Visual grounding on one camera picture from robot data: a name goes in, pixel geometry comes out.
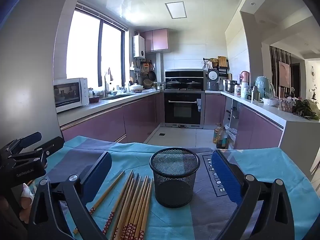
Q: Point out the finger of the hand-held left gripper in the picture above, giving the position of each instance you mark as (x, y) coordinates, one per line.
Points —
(50, 146)
(30, 138)

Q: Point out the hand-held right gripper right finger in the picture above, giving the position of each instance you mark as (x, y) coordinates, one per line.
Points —
(226, 175)

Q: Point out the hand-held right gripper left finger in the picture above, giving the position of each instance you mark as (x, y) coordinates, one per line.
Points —
(98, 170)

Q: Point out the bundle of bamboo chopsticks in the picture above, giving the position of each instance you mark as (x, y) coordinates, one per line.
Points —
(136, 205)

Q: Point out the black mesh utensil holder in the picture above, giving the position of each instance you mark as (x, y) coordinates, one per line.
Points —
(175, 187)

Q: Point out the person's left hand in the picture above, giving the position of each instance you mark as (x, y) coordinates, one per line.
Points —
(26, 197)

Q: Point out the dark cooking oil bottle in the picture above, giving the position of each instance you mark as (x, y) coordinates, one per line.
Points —
(223, 140)

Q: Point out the teal and grey tablecloth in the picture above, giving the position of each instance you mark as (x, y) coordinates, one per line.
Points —
(262, 180)

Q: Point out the yellow cooking oil bottle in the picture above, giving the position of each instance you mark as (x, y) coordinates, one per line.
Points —
(216, 135)

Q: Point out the white plastic bag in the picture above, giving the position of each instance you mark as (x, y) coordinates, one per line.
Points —
(231, 133)

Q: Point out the purple base cabinets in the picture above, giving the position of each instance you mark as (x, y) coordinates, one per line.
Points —
(255, 127)
(112, 122)

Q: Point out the white microwave oven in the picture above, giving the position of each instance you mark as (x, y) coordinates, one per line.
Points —
(72, 93)

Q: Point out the dark red bowl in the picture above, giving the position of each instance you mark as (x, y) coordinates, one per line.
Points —
(94, 100)

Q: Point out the black integrated stove with oven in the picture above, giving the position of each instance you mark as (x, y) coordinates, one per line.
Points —
(182, 110)

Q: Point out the steel vacuum flask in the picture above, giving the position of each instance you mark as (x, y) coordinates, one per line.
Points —
(255, 93)

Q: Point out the kitchen faucet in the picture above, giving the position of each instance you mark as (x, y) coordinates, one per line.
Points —
(108, 80)

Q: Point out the stainless steel stockpot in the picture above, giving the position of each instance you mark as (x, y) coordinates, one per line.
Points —
(230, 86)

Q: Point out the white casserole dish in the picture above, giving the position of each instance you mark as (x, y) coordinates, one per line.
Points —
(136, 88)

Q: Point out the clear egg container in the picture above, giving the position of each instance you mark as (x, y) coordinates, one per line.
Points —
(286, 106)

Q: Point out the silver rice cooker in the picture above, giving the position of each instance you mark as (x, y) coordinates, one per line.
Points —
(213, 78)

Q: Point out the black lidded pot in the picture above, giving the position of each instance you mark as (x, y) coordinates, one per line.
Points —
(173, 82)
(193, 83)

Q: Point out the pink thermos jug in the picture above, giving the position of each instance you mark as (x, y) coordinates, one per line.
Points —
(245, 77)

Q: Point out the leafy green vegetables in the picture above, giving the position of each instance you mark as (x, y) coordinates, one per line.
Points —
(306, 110)

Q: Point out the kitchen window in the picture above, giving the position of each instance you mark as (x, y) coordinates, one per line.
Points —
(85, 47)

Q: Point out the hanging black wok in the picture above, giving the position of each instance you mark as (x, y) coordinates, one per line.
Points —
(152, 76)

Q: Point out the wooden cutting board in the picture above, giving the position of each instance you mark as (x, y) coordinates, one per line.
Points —
(222, 62)

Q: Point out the pink framed picture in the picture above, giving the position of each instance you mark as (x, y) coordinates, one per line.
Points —
(284, 73)

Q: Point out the white water heater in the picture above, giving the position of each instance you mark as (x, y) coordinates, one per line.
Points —
(139, 46)

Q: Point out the rectangular ceiling light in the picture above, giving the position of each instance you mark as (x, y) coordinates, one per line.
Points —
(175, 10)

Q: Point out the black wall rack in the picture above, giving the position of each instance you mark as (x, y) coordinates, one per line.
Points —
(222, 71)

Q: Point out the purple wall cabinets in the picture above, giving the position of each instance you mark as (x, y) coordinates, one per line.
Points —
(156, 40)

